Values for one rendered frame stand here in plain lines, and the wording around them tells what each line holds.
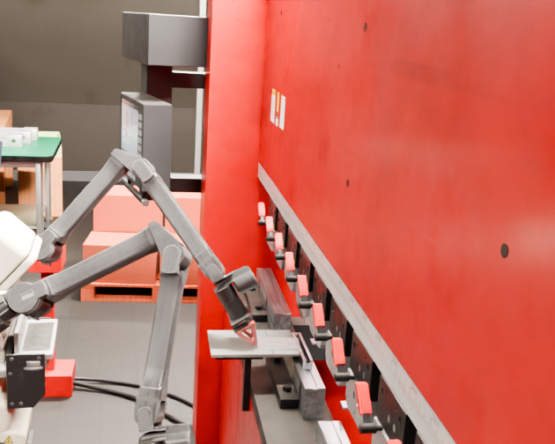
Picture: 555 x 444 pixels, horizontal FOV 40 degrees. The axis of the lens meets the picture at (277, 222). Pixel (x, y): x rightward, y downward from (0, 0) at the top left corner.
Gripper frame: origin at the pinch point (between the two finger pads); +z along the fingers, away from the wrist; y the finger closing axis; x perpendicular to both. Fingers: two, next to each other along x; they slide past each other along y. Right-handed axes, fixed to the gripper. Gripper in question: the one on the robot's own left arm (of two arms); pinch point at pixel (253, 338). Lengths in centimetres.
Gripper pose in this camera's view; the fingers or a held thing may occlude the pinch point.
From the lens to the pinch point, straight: 232.0
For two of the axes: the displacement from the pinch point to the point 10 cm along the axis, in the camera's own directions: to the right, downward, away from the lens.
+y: -1.6, -2.5, 9.6
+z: 4.6, 8.4, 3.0
